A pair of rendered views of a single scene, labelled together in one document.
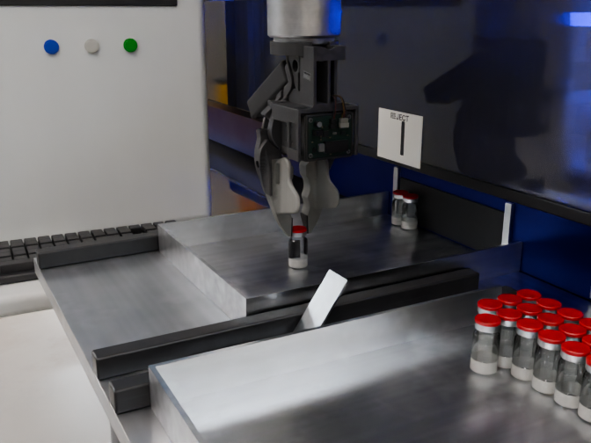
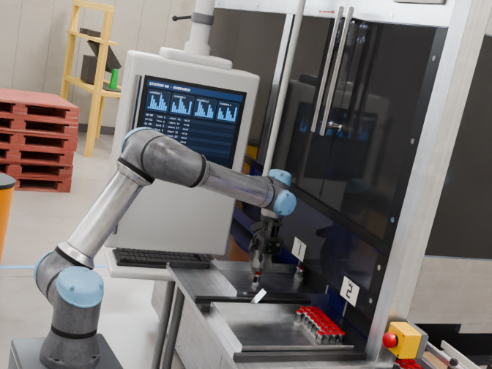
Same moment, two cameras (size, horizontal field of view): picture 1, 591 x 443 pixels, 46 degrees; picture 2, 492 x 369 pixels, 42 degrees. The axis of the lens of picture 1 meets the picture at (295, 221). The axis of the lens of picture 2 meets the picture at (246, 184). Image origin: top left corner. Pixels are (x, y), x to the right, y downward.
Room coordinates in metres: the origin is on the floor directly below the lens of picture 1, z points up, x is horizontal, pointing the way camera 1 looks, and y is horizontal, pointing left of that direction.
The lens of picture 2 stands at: (-1.29, -0.04, 1.67)
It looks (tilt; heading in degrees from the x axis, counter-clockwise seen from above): 12 degrees down; 4
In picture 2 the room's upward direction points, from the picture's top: 11 degrees clockwise
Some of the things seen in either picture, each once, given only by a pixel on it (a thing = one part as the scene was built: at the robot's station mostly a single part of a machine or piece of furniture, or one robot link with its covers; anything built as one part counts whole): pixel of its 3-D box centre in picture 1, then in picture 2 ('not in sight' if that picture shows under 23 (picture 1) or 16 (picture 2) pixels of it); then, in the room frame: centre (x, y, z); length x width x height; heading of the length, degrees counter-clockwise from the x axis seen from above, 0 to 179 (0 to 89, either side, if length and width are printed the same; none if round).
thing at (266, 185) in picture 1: (276, 154); (255, 247); (0.75, 0.02, 1.01); 0.05 x 0.02 x 0.09; 118
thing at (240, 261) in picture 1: (332, 246); (268, 281); (0.78, -0.04, 0.90); 0.34 x 0.26 x 0.04; 118
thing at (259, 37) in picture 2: not in sight; (250, 81); (1.47, 0.21, 1.50); 0.49 x 0.01 x 0.59; 28
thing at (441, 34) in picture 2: not in sight; (403, 178); (0.43, -0.34, 1.40); 0.05 x 0.01 x 0.80; 28
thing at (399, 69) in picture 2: not in sight; (377, 126); (0.60, -0.26, 1.50); 0.43 x 0.01 x 0.59; 28
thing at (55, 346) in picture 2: not in sight; (72, 340); (0.19, 0.42, 0.84); 0.15 x 0.15 x 0.10
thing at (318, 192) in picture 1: (323, 195); (268, 263); (0.75, -0.03, 0.97); 0.06 x 0.03 x 0.09; 28
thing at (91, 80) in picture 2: not in sight; (119, 80); (6.73, 2.33, 0.88); 1.31 x 1.17 x 1.76; 36
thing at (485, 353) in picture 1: (485, 344); (298, 317); (0.51, -0.15, 0.90); 0.02 x 0.02 x 0.05
